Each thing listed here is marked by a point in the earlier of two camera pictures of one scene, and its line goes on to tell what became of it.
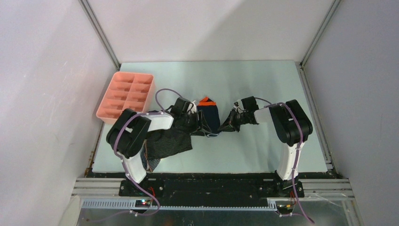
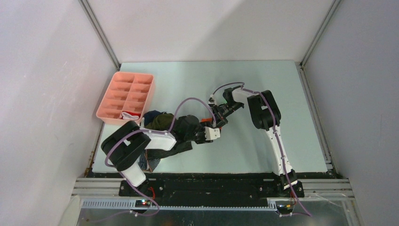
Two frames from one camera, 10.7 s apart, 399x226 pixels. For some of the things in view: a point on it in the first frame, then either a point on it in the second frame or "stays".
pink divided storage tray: (126, 90) stays
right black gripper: (230, 125) to (220, 119)
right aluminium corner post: (329, 15) stays
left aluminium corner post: (100, 33) stays
